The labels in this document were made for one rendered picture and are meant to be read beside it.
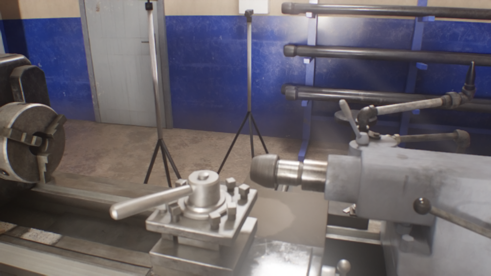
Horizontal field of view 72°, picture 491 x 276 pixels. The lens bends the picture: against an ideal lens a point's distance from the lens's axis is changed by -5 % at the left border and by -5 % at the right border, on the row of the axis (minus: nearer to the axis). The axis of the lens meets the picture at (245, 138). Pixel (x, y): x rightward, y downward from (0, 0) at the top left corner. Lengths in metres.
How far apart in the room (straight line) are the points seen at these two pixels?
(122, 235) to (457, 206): 1.05
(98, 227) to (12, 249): 0.33
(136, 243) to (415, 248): 0.88
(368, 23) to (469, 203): 3.09
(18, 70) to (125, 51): 3.17
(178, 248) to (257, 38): 3.37
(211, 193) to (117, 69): 4.06
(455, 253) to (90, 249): 0.94
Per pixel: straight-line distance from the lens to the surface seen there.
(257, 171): 0.88
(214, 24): 4.04
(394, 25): 3.84
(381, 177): 0.82
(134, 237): 1.34
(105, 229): 1.40
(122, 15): 4.49
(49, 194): 1.51
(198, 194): 0.65
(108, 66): 4.70
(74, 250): 1.16
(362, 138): 0.92
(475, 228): 0.84
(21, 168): 1.23
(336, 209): 1.19
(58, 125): 1.27
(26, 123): 1.22
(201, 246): 0.70
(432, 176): 0.84
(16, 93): 1.44
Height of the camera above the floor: 1.50
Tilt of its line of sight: 21 degrees down
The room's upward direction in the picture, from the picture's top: straight up
